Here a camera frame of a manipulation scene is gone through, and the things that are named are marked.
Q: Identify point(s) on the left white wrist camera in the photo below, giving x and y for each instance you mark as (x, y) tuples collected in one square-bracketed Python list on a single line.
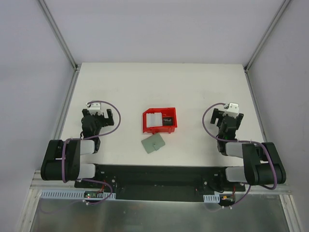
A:
[(94, 108)]

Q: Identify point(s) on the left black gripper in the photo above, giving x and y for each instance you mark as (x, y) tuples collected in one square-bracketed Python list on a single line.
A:
[(100, 116)]

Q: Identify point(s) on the black card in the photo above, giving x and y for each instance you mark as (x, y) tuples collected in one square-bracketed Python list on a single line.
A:
[(167, 121)]

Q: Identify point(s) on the aluminium frame rail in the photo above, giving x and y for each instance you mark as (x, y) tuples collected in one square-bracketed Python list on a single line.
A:
[(278, 76), (26, 220)]

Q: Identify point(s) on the white cable duct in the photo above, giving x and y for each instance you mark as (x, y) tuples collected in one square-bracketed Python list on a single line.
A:
[(215, 198), (76, 195)]

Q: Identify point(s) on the white cards stack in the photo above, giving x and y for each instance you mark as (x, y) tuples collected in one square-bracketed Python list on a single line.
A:
[(154, 120)]

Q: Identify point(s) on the right white cable duct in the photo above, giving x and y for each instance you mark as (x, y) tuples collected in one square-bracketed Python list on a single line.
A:
[(215, 198)]

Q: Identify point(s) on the right aluminium frame rail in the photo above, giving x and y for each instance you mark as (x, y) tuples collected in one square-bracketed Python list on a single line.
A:
[(278, 76)]

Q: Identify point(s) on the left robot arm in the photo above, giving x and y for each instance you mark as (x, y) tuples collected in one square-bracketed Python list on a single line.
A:
[(62, 160)]

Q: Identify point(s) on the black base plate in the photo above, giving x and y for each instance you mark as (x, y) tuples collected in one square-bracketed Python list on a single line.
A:
[(161, 183)]

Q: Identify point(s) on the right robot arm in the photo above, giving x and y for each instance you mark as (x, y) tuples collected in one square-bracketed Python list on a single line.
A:
[(260, 162)]

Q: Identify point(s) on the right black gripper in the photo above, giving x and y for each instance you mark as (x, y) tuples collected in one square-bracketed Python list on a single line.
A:
[(227, 118)]

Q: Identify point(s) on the green leather card holder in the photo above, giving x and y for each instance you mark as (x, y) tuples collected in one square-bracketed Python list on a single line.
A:
[(153, 143)]

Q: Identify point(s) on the left white cable duct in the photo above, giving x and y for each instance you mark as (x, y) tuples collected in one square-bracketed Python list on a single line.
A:
[(76, 195)]

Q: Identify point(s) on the left aluminium frame rail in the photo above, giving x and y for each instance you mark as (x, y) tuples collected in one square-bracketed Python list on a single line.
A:
[(26, 220)]

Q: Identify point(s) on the red plastic card bin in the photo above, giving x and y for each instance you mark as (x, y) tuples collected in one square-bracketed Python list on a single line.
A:
[(166, 112)]

